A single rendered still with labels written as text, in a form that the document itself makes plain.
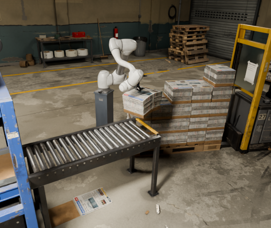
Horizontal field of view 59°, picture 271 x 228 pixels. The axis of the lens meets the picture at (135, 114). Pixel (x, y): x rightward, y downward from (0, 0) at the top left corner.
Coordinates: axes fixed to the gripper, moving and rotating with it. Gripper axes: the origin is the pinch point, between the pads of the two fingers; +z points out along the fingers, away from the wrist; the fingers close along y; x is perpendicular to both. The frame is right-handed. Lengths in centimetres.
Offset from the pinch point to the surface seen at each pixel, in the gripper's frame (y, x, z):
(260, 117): 53, 110, 154
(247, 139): 87, 102, 142
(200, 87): 16, 33, 92
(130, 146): 54, 24, -50
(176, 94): 27, 11, 69
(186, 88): 17, 18, 77
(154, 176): 102, 38, -15
